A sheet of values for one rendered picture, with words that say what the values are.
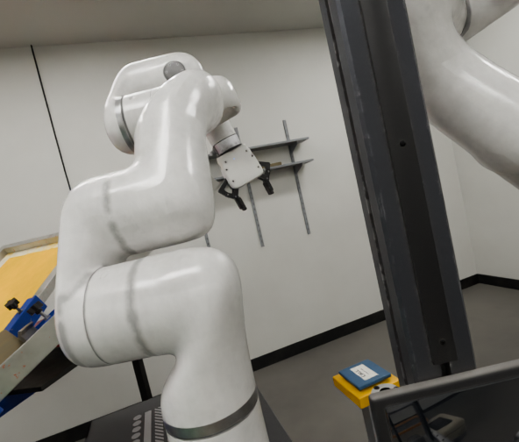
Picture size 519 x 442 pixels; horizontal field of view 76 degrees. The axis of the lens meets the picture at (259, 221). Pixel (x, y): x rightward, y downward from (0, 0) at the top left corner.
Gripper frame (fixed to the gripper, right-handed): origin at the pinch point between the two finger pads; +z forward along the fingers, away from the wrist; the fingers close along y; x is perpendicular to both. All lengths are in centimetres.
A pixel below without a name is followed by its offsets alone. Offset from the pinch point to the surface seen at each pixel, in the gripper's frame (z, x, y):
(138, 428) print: 38, 8, -59
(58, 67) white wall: -148, 200, -27
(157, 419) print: 40, 8, -54
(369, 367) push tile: 55, -12, 1
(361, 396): 54, -18, -7
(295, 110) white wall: -37, 200, 139
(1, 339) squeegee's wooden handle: -1, 12, -74
